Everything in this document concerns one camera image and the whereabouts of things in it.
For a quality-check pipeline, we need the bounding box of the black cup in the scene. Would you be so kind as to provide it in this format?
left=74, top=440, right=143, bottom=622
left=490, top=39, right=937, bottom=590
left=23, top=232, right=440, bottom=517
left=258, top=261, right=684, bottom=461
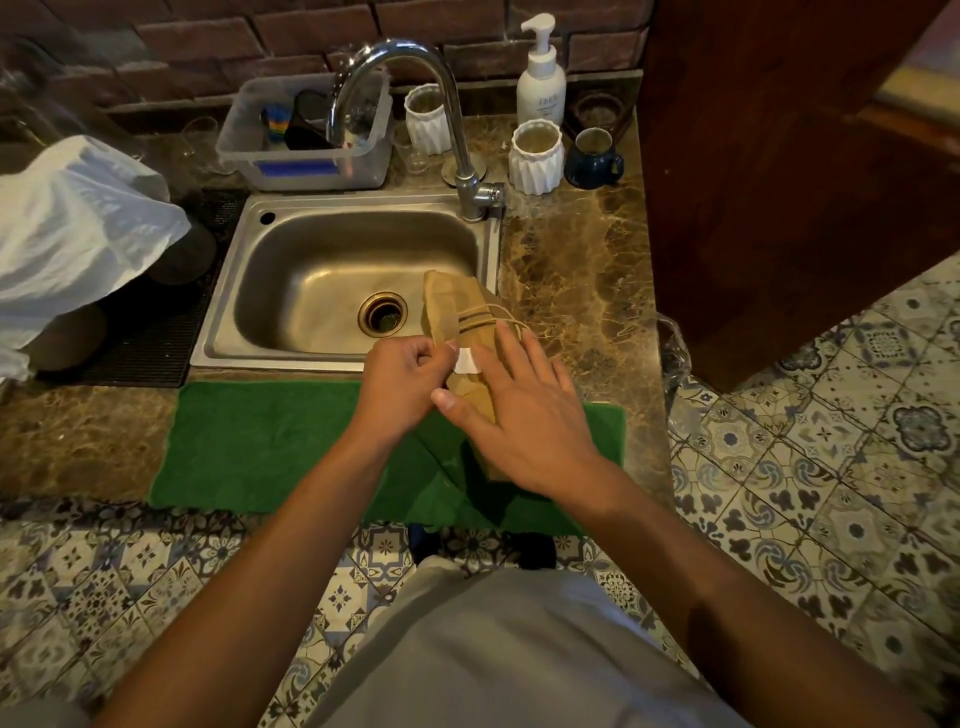
left=285, top=89, right=335, bottom=152

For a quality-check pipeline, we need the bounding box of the colourful sponge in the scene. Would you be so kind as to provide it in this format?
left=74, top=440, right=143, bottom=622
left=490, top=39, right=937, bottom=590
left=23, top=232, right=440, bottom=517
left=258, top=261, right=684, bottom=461
left=260, top=105, right=293, bottom=149

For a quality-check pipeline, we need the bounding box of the person's right hand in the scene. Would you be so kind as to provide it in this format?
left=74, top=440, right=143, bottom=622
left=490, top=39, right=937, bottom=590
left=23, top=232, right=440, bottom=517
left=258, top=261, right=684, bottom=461
left=431, top=321, right=613, bottom=513

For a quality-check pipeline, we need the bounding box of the stainless steel sink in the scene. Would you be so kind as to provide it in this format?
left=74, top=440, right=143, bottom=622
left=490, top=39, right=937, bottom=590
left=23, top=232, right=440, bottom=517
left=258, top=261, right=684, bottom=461
left=190, top=192, right=504, bottom=374

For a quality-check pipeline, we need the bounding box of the clear plastic container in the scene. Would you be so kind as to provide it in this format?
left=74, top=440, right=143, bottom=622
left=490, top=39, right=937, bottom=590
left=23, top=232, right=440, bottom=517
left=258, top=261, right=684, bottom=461
left=215, top=71, right=396, bottom=193

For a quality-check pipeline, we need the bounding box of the person's left hand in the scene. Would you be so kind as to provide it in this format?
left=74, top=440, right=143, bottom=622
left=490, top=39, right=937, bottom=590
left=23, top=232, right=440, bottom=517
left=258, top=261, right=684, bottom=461
left=351, top=334, right=461, bottom=453

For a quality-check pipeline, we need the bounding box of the clear plastic bag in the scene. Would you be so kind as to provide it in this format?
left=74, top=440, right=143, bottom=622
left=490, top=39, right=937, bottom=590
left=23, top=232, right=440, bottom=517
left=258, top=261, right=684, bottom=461
left=657, top=313, right=702, bottom=444

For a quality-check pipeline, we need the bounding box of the small clear glass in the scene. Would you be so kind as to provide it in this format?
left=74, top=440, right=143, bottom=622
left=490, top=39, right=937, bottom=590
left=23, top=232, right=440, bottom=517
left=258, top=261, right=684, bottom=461
left=393, top=122, right=430, bottom=177

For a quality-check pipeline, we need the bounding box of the brown paper packet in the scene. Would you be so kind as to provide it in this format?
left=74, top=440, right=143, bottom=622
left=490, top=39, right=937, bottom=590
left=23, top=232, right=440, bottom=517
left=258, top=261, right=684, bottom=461
left=420, top=269, right=520, bottom=483

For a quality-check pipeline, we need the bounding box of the dark wooden cabinet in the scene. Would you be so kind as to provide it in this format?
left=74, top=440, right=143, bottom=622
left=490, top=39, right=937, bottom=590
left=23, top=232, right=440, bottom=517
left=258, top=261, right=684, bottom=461
left=636, top=0, right=960, bottom=394

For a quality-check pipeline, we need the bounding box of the person's left forearm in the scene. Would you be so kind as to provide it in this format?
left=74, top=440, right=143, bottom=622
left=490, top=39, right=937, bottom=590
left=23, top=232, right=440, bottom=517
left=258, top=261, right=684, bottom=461
left=96, top=435, right=395, bottom=728

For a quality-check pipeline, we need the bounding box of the black drain mat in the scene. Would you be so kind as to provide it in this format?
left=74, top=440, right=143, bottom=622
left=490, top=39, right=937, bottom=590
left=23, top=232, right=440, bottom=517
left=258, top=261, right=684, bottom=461
left=37, top=189, right=250, bottom=390

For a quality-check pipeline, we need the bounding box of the beige string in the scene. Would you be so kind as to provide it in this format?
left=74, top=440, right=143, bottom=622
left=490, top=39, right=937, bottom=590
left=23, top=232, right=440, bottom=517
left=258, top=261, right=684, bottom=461
left=456, top=302, right=535, bottom=336

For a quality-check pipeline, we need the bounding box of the chrome faucet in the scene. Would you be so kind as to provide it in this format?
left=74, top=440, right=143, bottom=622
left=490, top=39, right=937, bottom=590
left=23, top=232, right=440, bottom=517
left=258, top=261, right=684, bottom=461
left=327, top=39, right=507, bottom=223

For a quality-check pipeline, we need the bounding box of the white plastic bag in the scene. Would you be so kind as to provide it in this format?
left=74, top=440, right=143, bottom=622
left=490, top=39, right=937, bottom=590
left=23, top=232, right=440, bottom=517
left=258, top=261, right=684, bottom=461
left=0, top=135, right=192, bottom=380

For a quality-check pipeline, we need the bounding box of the white ribbed cup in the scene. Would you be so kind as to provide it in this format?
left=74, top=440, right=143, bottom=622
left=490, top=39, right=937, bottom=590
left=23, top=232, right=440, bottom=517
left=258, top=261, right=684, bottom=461
left=403, top=83, right=454, bottom=157
left=508, top=118, right=566, bottom=197

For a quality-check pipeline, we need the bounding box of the beige round bowl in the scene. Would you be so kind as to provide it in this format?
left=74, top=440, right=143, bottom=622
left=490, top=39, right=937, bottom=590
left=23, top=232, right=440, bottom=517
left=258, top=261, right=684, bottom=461
left=26, top=300, right=108, bottom=374

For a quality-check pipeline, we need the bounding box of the white pump bottle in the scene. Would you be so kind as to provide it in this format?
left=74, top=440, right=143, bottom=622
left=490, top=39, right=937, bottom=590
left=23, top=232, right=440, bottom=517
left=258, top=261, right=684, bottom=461
left=516, top=12, right=568, bottom=129

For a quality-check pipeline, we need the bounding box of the person's right forearm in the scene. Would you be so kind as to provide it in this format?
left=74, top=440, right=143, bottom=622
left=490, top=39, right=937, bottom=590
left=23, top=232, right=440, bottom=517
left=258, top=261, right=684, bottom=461
left=577, top=465, right=942, bottom=728

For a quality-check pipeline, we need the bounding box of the person's dark shoe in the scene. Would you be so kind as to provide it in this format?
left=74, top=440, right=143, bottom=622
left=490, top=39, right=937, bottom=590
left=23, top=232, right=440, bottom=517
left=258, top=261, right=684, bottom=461
left=516, top=531, right=558, bottom=571
left=407, top=523, right=445, bottom=567

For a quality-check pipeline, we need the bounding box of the brass sink drain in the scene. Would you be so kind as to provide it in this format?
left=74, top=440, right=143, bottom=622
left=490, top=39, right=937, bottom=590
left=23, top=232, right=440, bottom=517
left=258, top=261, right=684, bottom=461
left=357, top=291, right=410, bottom=338

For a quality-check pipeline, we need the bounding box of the person's grey shirt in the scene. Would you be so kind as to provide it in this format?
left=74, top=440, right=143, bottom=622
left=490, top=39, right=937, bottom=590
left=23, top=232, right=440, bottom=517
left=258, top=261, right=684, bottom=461
left=306, top=556, right=755, bottom=728

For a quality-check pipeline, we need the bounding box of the dark round bowl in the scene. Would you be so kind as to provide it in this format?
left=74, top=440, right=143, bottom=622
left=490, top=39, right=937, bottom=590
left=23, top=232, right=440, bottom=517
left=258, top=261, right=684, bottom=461
left=147, top=219, right=219, bottom=288

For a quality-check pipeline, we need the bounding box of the clear drinking glass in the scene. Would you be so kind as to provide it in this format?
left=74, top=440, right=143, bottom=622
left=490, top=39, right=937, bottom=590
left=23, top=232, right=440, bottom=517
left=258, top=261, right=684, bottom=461
left=181, top=115, right=235, bottom=177

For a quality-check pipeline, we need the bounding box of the green cloth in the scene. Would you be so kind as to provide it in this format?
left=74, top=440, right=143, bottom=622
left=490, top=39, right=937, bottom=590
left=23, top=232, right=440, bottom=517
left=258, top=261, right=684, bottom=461
left=148, top=381, right=628, bottom=537

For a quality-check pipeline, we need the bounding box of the dark blue mug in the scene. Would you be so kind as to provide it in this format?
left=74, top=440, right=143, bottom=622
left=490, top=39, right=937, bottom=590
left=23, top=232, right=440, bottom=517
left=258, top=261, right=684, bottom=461
left=564, top=126, right=626, bottom=190

